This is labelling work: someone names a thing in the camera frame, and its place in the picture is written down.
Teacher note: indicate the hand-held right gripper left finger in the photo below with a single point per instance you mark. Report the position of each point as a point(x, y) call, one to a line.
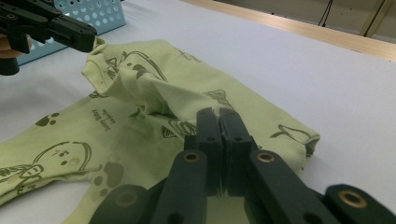
point(211, 137)

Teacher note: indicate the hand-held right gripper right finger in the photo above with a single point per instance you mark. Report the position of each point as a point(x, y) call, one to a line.
point(235, 140)

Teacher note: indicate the light blue plastic basket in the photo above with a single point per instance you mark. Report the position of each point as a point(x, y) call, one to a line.
point(106, 15)

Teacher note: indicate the green printed baby romper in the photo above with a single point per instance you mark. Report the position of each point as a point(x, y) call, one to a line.
point(124, 137)

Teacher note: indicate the wooden table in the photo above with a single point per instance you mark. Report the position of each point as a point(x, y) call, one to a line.
point(311, 31)

